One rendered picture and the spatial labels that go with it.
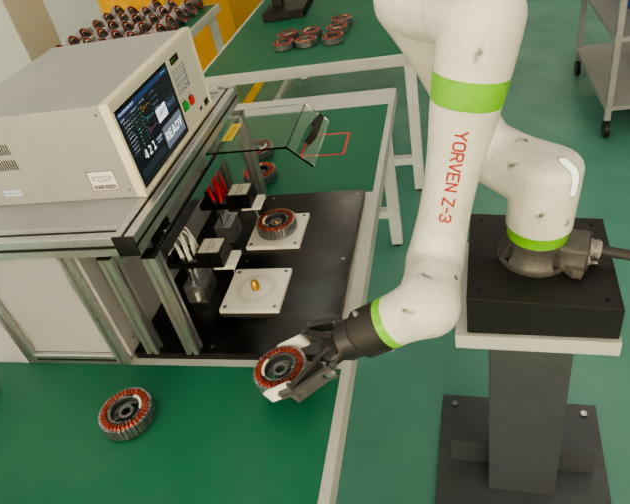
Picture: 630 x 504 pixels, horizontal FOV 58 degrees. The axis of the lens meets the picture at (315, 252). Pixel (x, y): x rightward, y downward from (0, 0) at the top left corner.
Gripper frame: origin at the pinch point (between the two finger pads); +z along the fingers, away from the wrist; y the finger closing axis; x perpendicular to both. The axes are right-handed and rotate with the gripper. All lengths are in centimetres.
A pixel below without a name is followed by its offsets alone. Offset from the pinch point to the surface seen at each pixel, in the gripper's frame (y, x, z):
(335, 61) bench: 187, 3, 19
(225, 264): 25.4, 14.9, 12.2
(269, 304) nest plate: 22.0, 1.6, 9.2
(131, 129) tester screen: 24, 51, 1
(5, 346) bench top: 11, 34, 71
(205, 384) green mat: 0.7, 4.2, 19.5
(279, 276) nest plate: 32.0, 1.5, 9.1
